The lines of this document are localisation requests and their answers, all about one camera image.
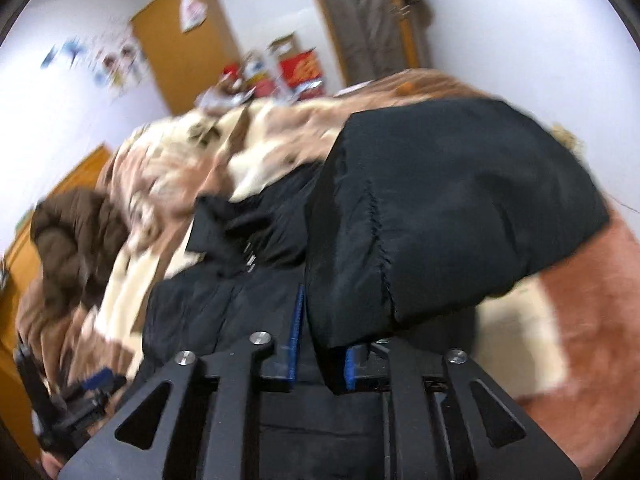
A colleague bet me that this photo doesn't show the brown puffer jacket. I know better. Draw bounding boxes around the brown puffer jacket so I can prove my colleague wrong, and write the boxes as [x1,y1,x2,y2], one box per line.
[30,187,132,321]

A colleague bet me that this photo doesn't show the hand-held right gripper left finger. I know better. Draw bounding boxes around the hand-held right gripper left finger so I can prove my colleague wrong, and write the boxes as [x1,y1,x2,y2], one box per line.
[60,284,307,480]

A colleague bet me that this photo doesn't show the paper sheet on wardrobe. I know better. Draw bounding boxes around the paper sheet on wardrobe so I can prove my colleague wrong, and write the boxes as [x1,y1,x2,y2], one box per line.
[179,0,209,35]

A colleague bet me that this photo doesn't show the wooden wardrobe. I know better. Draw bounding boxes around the wooden wardrobe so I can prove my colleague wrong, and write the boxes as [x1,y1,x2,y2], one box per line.
[130,0,246,116]

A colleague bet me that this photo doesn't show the grey door with wooden frame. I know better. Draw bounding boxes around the grey door with wooden frame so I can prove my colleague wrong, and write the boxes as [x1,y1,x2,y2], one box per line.
[300,0,433,88]

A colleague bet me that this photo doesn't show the wooden headboard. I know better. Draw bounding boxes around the wooden headboard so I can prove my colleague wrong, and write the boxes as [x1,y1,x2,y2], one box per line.
[0,144,115,461]

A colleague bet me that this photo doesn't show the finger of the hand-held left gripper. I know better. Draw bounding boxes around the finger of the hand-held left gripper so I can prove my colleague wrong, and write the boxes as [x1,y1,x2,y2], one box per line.
[75,367,128,402]

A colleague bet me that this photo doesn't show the black puffer jacket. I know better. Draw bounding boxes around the black puffer jacket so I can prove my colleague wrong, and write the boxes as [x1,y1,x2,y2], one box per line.
[142,97,611,431]

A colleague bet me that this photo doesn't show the brown and cream printed blanket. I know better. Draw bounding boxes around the brown and cream printed blanket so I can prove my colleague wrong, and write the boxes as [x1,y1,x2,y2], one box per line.
[20,67,640,471]

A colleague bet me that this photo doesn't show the blue wall poster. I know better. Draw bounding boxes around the blue wall poster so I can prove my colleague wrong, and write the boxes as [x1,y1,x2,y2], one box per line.
[40,37,83,71]

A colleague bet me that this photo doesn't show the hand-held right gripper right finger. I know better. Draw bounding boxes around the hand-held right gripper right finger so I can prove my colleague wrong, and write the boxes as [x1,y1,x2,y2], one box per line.
[344,337,583,480]

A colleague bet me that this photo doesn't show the colourful wall poster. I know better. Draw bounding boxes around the colourful wall poster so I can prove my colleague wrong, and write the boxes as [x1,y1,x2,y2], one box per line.
[92,34,151,100]

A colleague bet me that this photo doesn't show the cardboard box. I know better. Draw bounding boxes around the cardboard box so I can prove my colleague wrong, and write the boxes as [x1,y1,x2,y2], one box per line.
[269,34,302,59]

